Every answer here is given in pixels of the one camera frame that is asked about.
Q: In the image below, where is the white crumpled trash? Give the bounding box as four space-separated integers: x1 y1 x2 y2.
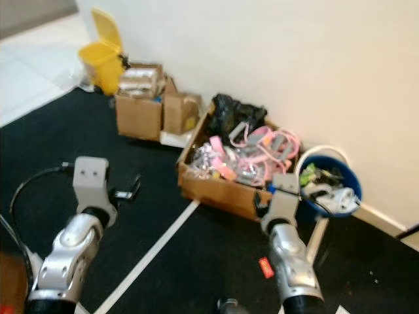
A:
310 186 361 214

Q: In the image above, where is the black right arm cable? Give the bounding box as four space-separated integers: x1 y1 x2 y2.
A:
293 188 335 217

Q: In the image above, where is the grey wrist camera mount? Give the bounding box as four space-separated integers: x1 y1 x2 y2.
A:
73 157 117 220
265 173 300 223

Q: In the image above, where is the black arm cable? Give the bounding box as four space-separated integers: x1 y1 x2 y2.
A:
10 162 75 282
293 188 335 217

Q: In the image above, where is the red wrapper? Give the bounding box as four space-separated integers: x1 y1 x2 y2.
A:
259 257 274 279

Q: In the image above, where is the yellow lidded rubbish bin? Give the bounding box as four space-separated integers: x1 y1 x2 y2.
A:
77 8 126 96

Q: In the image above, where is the small brown cardboard box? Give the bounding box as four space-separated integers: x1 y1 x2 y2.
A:
162 92 202 136

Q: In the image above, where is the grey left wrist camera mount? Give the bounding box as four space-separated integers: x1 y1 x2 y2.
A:
73 157 117 220

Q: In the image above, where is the black plastic bag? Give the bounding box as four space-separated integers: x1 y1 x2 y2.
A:
211 94 268 135

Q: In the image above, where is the black white-lined floor mat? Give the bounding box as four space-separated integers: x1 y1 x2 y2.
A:
0 88 419 314

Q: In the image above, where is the wide brown cardboard box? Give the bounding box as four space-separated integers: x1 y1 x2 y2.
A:
175 105 302 221

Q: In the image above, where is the pink straps bundle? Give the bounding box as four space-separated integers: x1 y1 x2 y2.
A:
209 124 301 187

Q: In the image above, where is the brown wooden object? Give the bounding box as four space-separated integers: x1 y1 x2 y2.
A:
0 252 28 314

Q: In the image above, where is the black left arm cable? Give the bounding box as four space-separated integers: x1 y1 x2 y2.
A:
10 162 75 282

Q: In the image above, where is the green wrapper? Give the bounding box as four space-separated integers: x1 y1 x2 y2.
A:
299 164 319 188

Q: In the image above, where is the tall brown cardboard box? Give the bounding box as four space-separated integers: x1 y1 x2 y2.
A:
115 63 166 141

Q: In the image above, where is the blue round bucket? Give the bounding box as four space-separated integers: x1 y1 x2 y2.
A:
296 145 363 218

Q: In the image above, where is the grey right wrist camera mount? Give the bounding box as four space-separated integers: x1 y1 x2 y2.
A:
265 173 300 223

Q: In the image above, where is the plastic wrapped packets stack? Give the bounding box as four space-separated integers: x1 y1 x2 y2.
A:
119 67 160 99

